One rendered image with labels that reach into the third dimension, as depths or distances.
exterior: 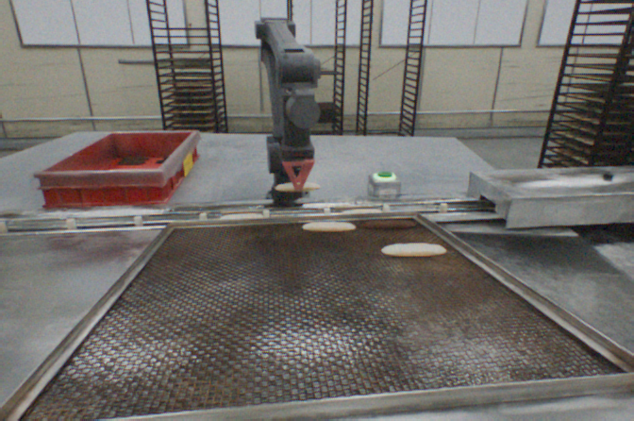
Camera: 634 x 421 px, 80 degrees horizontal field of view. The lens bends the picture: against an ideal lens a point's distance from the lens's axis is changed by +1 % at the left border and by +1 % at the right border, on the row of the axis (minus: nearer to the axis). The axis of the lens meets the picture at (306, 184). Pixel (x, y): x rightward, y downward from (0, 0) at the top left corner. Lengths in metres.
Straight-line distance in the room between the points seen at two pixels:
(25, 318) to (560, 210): 0.97
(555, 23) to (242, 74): 4.25
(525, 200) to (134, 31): 4.99
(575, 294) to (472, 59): 5.22
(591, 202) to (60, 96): 5.59
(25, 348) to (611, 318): 0.79
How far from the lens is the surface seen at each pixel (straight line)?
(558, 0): 6.47
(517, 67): 6.25
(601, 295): 0.85
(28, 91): 6.01
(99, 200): 1.13
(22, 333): 0.52
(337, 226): 0.71
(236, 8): 5.20
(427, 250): 0.61
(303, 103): 0.69
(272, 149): 0.94
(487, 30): 5.96
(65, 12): 5.69
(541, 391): 0.38
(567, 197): 0.99
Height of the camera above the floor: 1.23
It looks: 21 degrees down
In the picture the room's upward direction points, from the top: straight up
